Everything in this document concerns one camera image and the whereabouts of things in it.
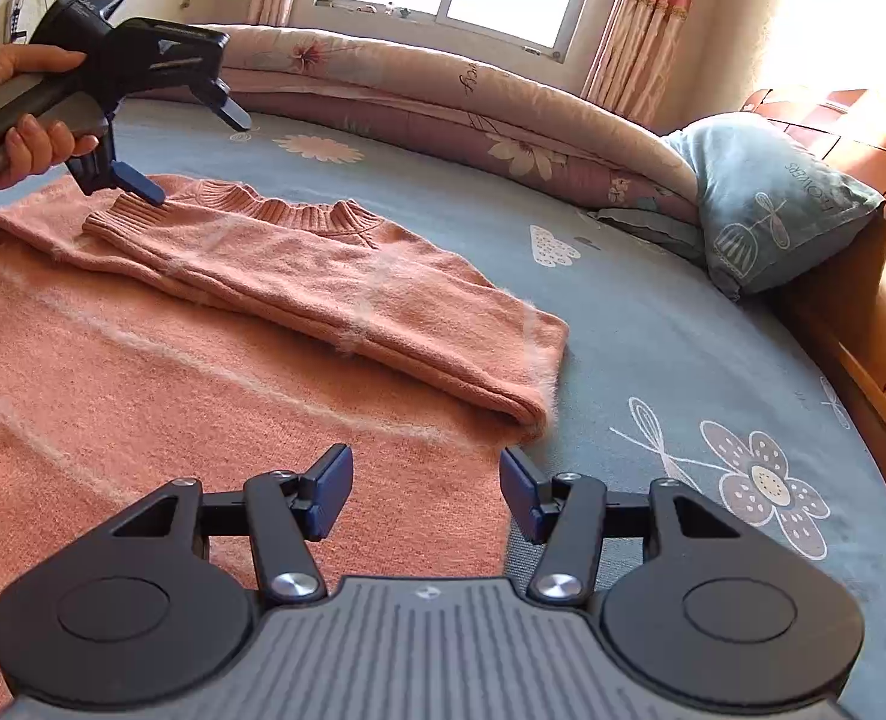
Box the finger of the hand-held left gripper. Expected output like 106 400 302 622
111 163 166 205
191 82 253 132

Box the folded floral quilt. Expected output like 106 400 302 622
124 22 702 226

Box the blue printed pillow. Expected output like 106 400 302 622
668 112 886 297

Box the person's left hand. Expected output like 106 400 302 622
0 45 100 192

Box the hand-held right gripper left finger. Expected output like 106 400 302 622
109 444 354 605

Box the orange striped sweater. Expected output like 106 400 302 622
0 174 570 720

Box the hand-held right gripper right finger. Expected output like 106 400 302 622
500 448 744 606

